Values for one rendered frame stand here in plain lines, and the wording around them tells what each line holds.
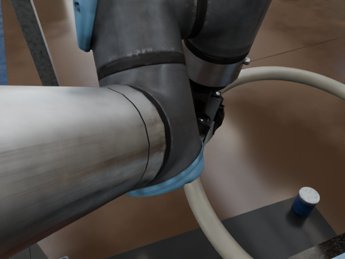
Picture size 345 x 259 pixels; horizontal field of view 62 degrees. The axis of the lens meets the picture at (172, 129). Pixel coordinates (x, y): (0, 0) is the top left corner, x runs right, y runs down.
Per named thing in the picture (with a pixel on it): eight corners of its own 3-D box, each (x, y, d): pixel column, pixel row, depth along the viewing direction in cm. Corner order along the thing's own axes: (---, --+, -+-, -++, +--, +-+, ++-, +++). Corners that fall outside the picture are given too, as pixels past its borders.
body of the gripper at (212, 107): (161, 130, 49) (171, 79, 39) (179, 97, 54) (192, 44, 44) (204, 147, 48) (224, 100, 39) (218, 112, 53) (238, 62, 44)
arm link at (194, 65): (195, 13, 41) (260, 36, 40) (189, 41, 45) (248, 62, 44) (172, 48, 36) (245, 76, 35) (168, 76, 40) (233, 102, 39)
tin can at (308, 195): (313, 217, 153) (322, 204, 144) (294, 216, 154) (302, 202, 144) (308, 200, 160) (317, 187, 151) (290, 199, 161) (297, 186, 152)
